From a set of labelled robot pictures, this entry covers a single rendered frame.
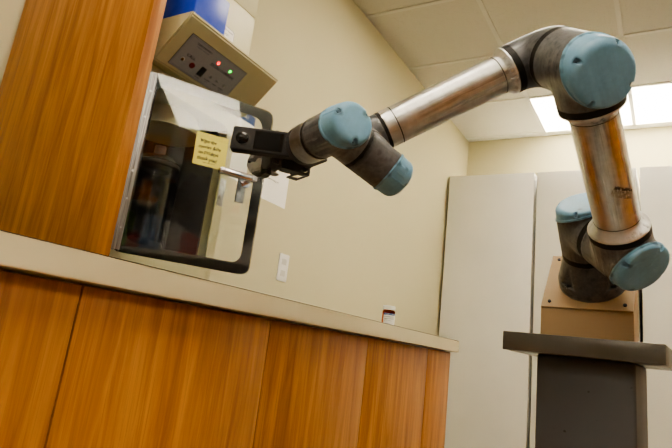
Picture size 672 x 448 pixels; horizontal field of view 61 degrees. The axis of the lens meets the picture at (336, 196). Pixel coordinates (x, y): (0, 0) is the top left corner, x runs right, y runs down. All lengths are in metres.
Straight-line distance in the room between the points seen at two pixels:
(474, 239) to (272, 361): 3.03
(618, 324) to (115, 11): 1.29
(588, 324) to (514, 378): 2.53
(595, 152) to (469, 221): 3.07
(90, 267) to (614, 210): 0.91
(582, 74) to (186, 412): 0.86
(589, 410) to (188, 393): 0.83
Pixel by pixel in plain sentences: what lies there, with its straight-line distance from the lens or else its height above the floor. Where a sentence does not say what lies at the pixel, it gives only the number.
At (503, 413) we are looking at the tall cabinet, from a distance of 3.97.
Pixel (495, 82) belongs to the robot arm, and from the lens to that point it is 1.13.
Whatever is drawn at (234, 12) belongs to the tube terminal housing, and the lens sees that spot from 1.61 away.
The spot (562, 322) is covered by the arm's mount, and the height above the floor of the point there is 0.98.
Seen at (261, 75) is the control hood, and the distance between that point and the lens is 1.47.
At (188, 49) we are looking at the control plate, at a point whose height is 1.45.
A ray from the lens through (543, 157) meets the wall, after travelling 4.66.
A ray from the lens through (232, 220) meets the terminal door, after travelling 1.31.
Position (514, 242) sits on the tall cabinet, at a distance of 4.04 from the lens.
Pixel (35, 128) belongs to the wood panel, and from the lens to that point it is 1.40.
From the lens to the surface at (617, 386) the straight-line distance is 1.38.
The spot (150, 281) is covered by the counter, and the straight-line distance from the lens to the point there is 0.91.
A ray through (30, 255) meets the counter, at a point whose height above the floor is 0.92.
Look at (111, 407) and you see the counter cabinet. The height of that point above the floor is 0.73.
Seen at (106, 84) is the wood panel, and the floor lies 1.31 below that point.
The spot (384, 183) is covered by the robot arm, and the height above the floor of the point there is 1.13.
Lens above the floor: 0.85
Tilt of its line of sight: 15 degrees up
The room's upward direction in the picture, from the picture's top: 7 degrees clockwise
